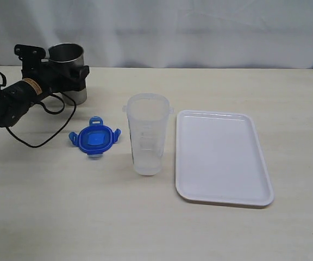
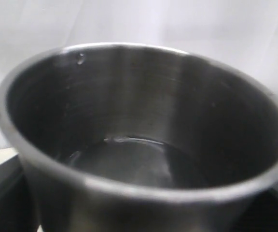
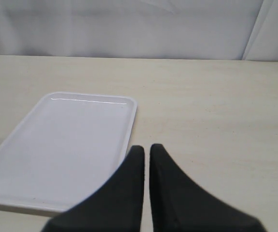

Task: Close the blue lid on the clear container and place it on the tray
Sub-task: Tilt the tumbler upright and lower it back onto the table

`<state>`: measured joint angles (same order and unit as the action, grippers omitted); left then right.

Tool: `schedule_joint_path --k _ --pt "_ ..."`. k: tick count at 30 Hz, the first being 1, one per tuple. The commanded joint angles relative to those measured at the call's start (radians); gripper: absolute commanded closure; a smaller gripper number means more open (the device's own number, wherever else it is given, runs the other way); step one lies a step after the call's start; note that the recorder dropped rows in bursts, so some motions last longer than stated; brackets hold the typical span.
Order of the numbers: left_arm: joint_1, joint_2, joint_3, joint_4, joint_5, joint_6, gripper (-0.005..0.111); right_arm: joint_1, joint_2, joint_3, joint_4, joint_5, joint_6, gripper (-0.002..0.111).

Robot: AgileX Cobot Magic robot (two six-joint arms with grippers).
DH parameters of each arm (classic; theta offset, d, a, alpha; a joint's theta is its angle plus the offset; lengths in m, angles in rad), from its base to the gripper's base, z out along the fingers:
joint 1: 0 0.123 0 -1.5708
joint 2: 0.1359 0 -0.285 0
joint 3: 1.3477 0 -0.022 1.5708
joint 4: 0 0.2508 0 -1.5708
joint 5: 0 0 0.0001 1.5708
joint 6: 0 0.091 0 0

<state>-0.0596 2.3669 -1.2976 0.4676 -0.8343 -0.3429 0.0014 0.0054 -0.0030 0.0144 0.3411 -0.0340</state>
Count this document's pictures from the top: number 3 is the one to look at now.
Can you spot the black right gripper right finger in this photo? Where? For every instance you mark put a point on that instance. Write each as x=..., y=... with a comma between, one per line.
x=179, y=204

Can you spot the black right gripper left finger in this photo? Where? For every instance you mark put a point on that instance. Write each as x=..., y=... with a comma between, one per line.
x=115, y=207

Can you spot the white backdrop curtain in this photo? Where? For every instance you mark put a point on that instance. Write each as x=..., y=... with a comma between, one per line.
x=192, y=29

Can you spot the white rectangular plastic tray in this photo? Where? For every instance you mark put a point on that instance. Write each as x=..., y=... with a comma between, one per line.
x=64, y=149

